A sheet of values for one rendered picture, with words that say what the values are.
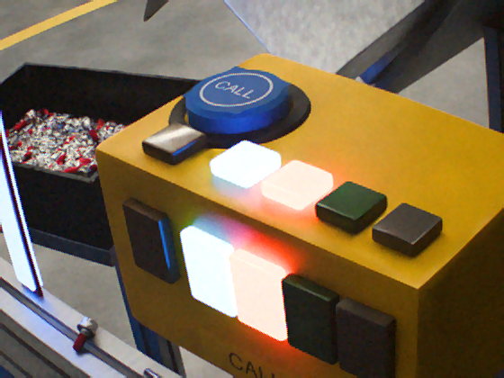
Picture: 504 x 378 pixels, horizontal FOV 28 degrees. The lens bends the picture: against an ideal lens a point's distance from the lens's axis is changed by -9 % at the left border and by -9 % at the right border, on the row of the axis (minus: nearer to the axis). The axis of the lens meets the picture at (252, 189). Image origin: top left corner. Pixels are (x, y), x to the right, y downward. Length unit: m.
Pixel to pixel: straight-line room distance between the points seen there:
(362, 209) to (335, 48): 0.41
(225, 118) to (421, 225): 0.10
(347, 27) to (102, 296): 1.47
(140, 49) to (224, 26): 0.27
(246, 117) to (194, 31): 2.84
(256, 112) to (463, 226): 0.10
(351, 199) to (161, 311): 0.12
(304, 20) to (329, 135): 0.36
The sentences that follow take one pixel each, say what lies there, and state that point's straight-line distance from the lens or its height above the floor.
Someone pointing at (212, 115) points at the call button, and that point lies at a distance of 0.40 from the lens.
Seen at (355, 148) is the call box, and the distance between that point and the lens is 0.39.
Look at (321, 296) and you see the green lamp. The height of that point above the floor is 1.06.
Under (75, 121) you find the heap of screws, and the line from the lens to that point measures 0.96.
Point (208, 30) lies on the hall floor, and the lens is 3.24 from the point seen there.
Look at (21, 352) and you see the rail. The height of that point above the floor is 0.83.
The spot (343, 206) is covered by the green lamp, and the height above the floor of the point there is 1.08.
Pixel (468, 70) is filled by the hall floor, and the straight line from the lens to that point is 2.88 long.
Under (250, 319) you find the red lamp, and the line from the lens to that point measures 0.38.
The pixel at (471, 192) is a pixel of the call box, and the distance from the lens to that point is 0.36.
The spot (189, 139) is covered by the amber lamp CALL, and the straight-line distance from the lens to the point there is 0.40.
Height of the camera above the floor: 1.27
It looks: 32 degrees down
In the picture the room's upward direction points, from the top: 8 degrees counter-clockwise
